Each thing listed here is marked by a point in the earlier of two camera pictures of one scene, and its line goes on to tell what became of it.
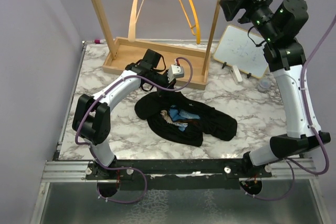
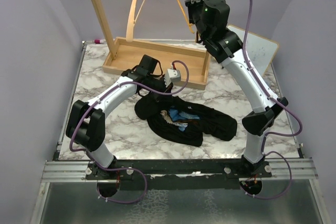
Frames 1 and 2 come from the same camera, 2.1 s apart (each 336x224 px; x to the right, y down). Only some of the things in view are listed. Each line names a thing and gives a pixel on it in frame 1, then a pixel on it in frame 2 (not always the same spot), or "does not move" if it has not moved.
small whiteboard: [243, 49] does not move
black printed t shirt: [177, 117] does not move
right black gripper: [231, 7] to [191, 6]
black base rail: [177, 174] does not move
